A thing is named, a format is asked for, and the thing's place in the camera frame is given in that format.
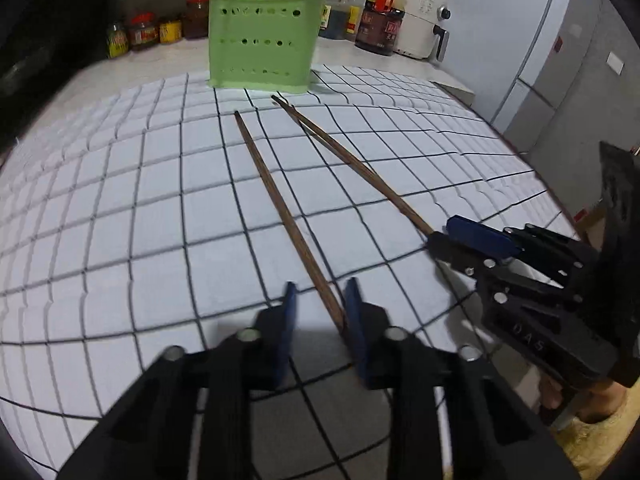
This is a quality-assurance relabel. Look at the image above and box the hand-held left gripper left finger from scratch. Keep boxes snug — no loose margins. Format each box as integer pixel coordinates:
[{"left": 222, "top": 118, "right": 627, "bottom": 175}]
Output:
[{"left": 57, "top": 282, "right": 298, "bottom": 480}]

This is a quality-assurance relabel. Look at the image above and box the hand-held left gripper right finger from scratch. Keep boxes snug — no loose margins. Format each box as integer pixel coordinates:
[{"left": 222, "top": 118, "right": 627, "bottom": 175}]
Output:
[{"left": 345, "top": 277, "right": 581, "bottom": 480}]

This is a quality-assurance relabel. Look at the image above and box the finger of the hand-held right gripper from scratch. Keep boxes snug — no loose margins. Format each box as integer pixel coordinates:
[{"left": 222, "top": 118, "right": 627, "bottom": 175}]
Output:
[
  {"left": 447, "top": 216, "right": 598, "bottom": 301},
  {"left": 427, "top": 232, "right": 621, "bottom": 388}
]

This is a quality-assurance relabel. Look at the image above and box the wooden chopstick with gold end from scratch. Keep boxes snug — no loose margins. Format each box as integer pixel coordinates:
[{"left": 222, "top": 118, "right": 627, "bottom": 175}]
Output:
[
  {"left": 234, "top": 111, "right": 348, "bottom": 335},
  {"left": 274, "top": 94, "right": 437, "bottom": 234},
  {"left": 271, "top": 96, "right": 435, "bottom": 237}
]

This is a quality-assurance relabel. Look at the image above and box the green perforated utensil holder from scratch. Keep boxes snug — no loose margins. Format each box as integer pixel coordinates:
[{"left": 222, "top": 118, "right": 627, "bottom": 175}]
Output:
[{"left": 206, "top": 0, "right": 328, "bottom": 96}]

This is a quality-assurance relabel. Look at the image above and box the person's right hand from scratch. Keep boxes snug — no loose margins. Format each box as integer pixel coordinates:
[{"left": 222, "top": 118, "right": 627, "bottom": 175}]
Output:
[{"left": 540, "top": 375, "right": 628, "bottom": 423}]

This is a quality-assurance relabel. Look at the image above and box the yellow fluffy cloth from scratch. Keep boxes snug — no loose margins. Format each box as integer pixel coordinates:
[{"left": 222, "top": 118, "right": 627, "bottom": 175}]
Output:
[{"left": 550, "top": 417, "right": 640, "bottom": 480}]

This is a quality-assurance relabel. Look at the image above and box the grey refrigerator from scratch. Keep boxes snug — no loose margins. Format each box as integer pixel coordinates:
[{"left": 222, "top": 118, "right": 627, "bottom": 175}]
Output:
[{"left": 430, "top": 0, "right": 640, "bottom": 171}]

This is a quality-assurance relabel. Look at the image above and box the white black-grid mat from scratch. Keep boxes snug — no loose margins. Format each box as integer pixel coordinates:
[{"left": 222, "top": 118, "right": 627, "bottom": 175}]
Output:
[{"left": 0, "top": 64, "right": 586, "bottom": 480}]

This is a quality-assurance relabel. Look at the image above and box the white air fryer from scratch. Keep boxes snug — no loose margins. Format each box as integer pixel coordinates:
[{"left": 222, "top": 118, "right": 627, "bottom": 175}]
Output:
[{"left": 395, "top": 0, "right": 451, "bottom": 64}]

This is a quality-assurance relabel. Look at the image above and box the white plastic bottle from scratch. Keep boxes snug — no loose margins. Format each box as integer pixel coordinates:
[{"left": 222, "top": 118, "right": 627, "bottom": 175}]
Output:
[{"left": 348, "top": 0, "right": 375, "bottom": 36}]

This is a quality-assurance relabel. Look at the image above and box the translucent plastic jug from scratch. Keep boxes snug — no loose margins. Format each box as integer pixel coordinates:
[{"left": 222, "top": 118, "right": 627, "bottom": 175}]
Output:
[{"left": 318, "top": 0, "right": 351, "bottom": 41}]

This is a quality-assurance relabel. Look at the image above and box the yellow label jar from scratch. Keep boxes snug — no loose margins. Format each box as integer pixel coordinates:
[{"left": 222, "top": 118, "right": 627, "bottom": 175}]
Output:
[{"left": 159, "top": 19, "right": 183, "bottom": 45}]

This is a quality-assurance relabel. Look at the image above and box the red lid sauce jar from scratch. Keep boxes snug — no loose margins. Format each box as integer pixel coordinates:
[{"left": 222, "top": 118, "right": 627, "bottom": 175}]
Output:
[{"left": 127, "top": 12, "right": 160, "bottom": 52}]

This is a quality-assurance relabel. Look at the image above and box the green label jar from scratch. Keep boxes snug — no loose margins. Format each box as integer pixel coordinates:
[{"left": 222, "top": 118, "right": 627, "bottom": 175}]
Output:
[{"left": 105, "top": 22, "right": 130, "bottom": 59}]

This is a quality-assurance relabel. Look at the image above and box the black kitchen appliance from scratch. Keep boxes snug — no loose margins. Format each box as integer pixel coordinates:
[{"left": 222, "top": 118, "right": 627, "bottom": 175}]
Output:
[{"left": 0, "top": 0, "right": 116, "bottom": 126}]

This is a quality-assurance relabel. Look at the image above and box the dark jug with red handle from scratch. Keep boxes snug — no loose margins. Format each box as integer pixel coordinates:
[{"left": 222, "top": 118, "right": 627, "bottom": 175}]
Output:
[{"left": 355, "top": 0, "right": 405, "bottom": 57}]

